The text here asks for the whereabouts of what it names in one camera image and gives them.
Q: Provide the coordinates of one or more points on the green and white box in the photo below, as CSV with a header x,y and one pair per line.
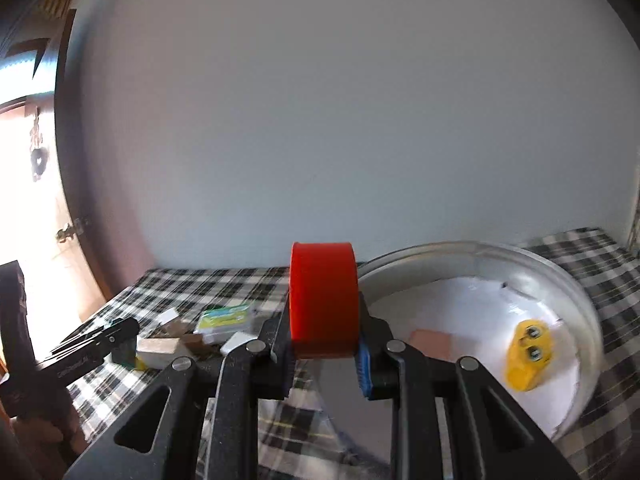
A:
x,y
225,317

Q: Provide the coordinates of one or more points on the dark wooden door frame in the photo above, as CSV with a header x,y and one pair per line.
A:
x,y
57,110

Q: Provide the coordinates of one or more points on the red round container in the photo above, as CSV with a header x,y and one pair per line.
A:
x,y
322,300

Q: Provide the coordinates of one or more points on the hanging door ornament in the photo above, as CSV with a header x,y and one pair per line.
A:
x,y
37,162

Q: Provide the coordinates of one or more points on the yellow cartoon toy block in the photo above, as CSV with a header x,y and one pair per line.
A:
x,y
522,375

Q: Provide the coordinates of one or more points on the metal door hinge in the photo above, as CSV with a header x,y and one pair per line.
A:
x,y
67,232

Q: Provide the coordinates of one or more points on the brown wooden block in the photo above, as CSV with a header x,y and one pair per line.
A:
x,y
195,346
177,330

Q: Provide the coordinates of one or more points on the pale door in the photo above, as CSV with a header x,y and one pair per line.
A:
x,y
50,270

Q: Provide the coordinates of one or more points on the black white plaid blanket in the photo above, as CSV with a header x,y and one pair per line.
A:
x,y
240,285

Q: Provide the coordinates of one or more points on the round metal basin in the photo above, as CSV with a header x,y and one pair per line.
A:
x,y
550,270

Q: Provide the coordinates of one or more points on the white block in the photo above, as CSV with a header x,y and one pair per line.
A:
x,y
167,317

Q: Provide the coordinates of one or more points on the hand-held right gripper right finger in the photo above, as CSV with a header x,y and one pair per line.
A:
x,y
380,370

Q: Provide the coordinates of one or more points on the pink card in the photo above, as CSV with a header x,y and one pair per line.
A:
x,y
430,342

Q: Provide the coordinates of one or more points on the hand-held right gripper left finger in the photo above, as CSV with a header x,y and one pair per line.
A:
x,y
272,370

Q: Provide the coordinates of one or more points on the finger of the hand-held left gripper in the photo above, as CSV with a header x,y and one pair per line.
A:
x,y
122,332
75,341

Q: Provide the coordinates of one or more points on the person's left hand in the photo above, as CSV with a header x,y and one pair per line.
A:
x,y
67,432

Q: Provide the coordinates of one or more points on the small white box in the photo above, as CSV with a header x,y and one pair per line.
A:
x,y
235,344

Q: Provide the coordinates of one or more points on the light wooden block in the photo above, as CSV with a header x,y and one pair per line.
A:
x,y
157,350

